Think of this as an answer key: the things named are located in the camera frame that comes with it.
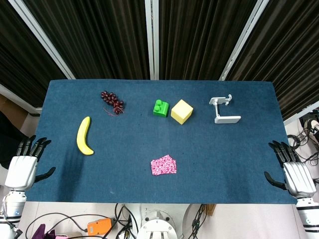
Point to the white frame post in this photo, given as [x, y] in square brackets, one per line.
[243, 39]
[152, 39]
[42, 39]

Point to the brown cardboard box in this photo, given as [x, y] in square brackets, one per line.
[7, 107]

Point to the blue felt table cover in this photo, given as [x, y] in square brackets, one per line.
[139, 139]

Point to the pink patterned cloth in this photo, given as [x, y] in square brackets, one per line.
[164, 166]

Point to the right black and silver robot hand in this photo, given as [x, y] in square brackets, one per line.
[299, 179]

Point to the yellow cube block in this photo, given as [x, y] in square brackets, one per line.
[182, 112]

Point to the purple cloth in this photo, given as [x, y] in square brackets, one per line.
[43, 232]

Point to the black pleated curtain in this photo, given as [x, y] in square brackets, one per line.
[99, 37]

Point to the yellow banana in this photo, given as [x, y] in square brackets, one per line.
[83, 137]

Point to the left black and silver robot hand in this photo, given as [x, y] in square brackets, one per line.
[21, 171]

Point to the white folding phone stand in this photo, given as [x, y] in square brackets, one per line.
[225, 117]

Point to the white robot torso base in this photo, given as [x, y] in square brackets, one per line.
[158, 224]

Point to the orange handheld controller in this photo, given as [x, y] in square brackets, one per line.
[99, 227]

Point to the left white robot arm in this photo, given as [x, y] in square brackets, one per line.
[12, 206]

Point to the dark red grape bunch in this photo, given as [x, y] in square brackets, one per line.
[112, 100]

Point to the green toy building block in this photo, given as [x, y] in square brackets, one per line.
[160, 109]

